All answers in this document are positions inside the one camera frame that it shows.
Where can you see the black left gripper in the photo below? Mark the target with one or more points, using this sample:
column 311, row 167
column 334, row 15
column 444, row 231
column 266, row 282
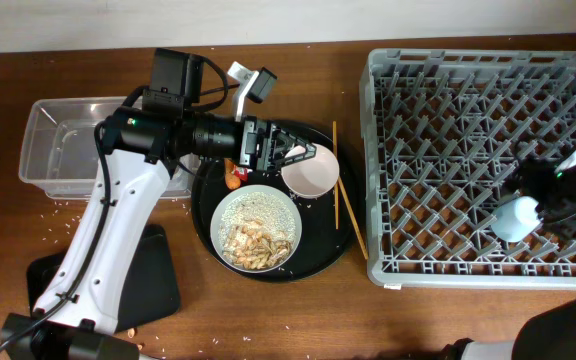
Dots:
column 266, row 156

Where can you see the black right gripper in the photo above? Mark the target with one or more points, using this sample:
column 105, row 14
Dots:
column 526, row 177

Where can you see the blue cup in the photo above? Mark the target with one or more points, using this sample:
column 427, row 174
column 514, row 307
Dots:
column 516, row 219

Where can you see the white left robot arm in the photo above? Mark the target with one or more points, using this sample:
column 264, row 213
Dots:
column 78, row 314

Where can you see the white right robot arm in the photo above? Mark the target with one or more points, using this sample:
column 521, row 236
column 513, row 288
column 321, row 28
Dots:
column 552, row 334

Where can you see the grey dishwasher rack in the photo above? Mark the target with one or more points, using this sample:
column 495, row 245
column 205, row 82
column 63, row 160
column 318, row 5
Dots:
column 442, row 131

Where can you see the red snack wrapper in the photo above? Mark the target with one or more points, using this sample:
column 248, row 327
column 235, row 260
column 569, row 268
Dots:
column 241, row 173

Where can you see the orange carrot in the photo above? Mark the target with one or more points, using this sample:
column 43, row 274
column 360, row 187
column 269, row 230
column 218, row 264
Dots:
column 232, row 181

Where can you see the round black tray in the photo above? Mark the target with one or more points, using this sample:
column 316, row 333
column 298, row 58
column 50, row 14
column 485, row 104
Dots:
column 323, row 239

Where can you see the grey bowl with food scraps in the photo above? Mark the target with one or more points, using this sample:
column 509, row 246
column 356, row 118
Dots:
column 255, row 229

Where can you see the black rectangular bin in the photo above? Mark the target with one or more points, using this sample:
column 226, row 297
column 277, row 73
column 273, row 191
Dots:
column 150, row 289

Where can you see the clear plastic bin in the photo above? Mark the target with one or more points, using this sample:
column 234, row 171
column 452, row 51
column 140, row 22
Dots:
column 58, row 153

